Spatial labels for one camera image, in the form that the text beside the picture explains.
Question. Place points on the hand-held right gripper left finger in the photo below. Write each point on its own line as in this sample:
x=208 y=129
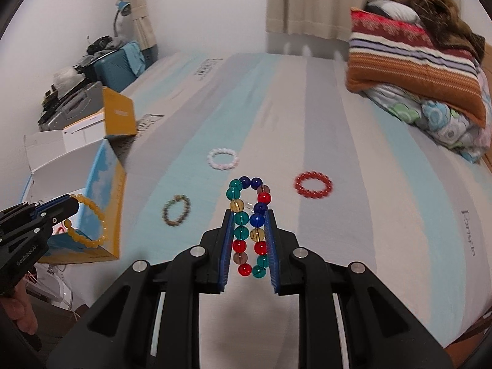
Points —
x=226 y=251

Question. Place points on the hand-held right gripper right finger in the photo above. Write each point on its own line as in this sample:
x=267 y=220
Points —
x=271 y=255

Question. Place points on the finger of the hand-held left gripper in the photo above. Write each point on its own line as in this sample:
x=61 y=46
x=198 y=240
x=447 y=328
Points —
x=57 y=211
x=42 y=202

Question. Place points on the blue yellow cardboard box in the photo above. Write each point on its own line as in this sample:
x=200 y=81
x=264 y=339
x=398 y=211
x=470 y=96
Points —
x=103 y=184

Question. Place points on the person's left hand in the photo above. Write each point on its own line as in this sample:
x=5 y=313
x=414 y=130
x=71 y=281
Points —
x=24 y=307

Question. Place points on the white appliance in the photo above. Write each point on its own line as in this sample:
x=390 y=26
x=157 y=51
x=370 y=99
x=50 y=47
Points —
x=55 y=288

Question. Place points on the grey plastic case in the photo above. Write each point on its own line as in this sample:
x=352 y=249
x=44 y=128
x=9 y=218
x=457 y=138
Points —
x=73 y=103

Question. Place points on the striped bed sheet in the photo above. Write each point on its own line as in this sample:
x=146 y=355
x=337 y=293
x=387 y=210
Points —
x=307 y=123

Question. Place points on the teal suitcase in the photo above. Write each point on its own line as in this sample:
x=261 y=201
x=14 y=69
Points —
x=115 y=67

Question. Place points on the blue desk lamp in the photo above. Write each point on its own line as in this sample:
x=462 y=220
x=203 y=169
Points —
x=122 y=7

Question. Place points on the floral quilt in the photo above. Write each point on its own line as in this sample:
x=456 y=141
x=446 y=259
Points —
x=434 y=115

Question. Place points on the beige window curtain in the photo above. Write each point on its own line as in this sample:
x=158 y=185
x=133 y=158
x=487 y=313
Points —
x=319 y=0
x=144 y=11

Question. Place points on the striped red orange pillow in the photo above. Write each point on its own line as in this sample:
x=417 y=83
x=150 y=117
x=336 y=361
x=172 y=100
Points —
x=415 y=65

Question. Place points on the grey white pillow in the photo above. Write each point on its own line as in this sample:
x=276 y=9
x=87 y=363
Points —
x=396 y=9

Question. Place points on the brown fuzzy blanket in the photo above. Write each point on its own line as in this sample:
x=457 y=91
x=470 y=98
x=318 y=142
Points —
x=442 y=19

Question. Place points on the black camera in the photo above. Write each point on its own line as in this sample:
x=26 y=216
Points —
x=103 y=42

